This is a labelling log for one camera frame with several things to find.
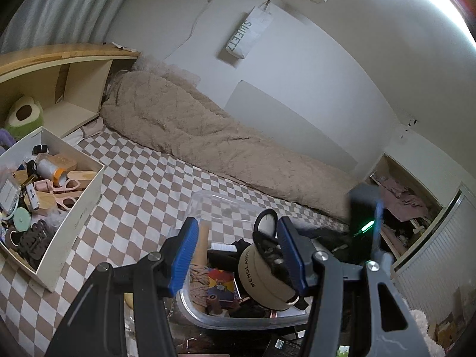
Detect silver bottle with orange cap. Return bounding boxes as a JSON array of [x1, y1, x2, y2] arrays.
[[36, 154, 67, 187]]

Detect white paper bag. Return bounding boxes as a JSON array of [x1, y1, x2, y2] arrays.
[[217, 0, 275, 61]]

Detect brown hair claw clip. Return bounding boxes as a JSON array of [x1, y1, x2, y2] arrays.
[[18, 221, 51, 260]]

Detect wooden headboard shelf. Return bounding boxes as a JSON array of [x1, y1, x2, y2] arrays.
[[0, 43, 141, 145]]

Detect beige visor cap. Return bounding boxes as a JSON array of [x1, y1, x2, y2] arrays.
[[237, 243, 310, 311]]

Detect open closet with clothes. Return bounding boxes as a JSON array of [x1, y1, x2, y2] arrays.
[[366, 154, 446, 262]]

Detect clear plastic container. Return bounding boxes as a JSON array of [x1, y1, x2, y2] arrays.
[[175, 190, 317, 330]]

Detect beige fluffy blanket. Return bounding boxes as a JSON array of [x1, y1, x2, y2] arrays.
[[100, 61, 358, 224]]

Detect white cardboard box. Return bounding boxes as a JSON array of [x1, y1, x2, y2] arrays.
[[0, 126, 105, 293]]

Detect grey curtain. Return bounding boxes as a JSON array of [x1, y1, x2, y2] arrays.
[[0, 0, 131, 57]]

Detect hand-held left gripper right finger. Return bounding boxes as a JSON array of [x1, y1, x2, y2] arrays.
[[277, 216, 434, 357]]

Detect black scissors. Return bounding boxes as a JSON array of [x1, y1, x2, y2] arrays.
[[253, 209, 284, 270]]

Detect white wall cable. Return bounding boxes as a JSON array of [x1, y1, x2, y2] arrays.
[[164, 0, 229, 60]]

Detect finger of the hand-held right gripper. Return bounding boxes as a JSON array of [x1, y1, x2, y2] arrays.
[[374, 193, 385, 254]]

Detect checkered bed sheet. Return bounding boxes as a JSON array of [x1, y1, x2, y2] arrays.
[[0, 119, 354, 357]]

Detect colourful card box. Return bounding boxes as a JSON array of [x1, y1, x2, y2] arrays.
[[207, 267, 237, 303]]

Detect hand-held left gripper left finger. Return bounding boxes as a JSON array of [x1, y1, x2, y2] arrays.
[[44, 217, 201, 357]]

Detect beige cardboard tube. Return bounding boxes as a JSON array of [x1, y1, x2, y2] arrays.
[[196, 224, 209, 265]]

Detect avocado plush toy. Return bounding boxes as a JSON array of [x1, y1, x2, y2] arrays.
[[4, 95, 46, 139]]

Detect person's right forearm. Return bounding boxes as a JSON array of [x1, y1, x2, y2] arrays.
[[408, 308, 447, 357]]

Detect green round tin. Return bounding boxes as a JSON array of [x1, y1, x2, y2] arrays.
[[11, 208, 33, 232]]

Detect white louvered closet door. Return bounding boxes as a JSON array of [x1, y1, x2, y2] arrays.
[[390, 181, 476, 330]]

